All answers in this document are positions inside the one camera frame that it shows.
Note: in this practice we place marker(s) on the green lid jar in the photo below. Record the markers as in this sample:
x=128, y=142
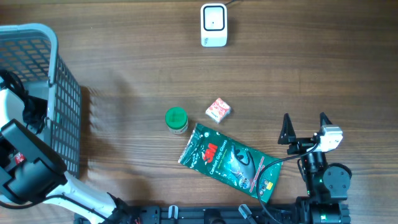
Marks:
x=176, y=120

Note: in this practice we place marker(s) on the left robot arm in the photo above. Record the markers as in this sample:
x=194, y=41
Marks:
x=33, y=173

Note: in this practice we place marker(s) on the white barcode scanner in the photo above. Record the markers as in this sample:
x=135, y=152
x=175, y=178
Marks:
x=214, y=25

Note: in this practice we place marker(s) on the green 3M gloves package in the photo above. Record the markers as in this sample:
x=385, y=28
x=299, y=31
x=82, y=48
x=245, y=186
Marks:
x=230, y=162

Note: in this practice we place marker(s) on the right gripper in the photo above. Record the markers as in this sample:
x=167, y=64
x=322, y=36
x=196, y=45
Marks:
x=288, y=136

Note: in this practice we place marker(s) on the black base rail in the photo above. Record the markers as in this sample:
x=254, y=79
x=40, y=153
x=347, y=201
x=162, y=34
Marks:
x=243, y=214

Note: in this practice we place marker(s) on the red white tissue pack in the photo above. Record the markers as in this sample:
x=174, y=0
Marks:
x=218, y=110

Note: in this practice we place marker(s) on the grey plastic shopping basket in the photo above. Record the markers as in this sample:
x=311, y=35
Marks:
x=31, y=52

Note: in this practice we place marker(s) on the red Nescafe coffee stick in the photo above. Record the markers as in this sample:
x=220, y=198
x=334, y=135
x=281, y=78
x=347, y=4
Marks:
x=19, y=158

